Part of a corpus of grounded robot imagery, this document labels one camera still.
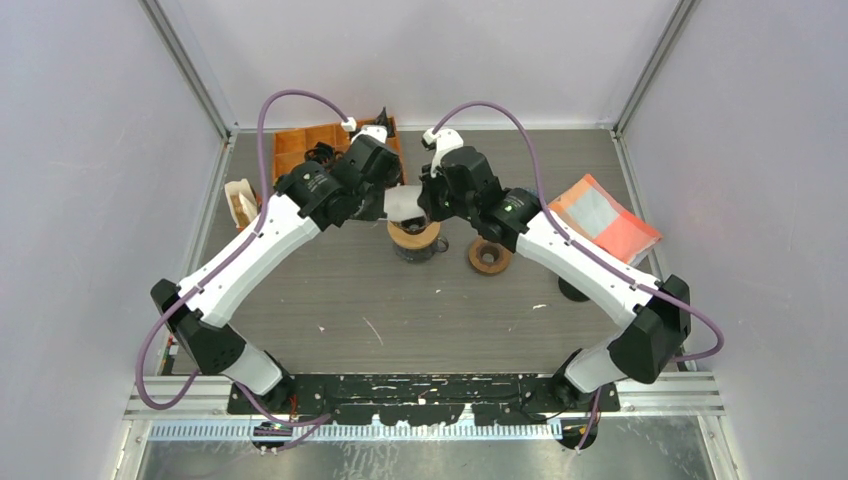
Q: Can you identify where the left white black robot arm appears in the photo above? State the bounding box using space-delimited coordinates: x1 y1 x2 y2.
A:
151 126 400 413

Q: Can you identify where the grey glass server jug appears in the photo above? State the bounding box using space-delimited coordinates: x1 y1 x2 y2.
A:
393 235 450 263

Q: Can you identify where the blue glass dripper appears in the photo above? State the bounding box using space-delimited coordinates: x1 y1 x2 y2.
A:
521 187 542 203

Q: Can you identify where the orange filter holder box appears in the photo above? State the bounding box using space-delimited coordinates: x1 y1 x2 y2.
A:
223 178 266 233

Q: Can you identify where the rolled black tie middle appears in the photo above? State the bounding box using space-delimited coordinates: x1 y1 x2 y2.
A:
304 142 338 170

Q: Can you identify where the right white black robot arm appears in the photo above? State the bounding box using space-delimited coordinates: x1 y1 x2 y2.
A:
419 146 691 411

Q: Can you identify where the rolled black tie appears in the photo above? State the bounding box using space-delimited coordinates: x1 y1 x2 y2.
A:
304 142 338 170
370 107 396 138

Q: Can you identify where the white paper coffee filter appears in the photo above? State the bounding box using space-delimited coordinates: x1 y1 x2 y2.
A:
383 185 427 223

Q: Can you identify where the dark wooden dripper ring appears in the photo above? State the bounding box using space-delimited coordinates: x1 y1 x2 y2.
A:
468 236 513 277

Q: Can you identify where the black round base disc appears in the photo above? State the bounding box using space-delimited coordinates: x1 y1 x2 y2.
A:
557 277 590 303

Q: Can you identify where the stack of paper filters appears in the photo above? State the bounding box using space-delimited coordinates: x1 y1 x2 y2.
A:
228 187 261 230

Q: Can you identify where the light wooden dripper ring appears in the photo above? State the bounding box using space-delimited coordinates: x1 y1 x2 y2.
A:
387 218 443 251

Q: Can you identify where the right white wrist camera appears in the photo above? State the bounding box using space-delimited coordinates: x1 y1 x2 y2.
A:
422 127 464 178

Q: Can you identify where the orange wooden compartment tray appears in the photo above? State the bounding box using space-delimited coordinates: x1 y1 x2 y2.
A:
272 119 407 190

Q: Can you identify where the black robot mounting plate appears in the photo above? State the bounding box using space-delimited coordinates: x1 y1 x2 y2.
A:
268 373 592 427

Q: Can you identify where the rolled black tie back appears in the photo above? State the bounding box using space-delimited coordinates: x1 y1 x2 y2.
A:
370 107 396 138

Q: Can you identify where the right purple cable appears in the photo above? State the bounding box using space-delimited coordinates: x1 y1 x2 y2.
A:
430 100 726 455

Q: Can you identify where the orange grey folded cloth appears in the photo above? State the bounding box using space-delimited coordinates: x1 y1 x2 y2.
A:
549 174 662 265

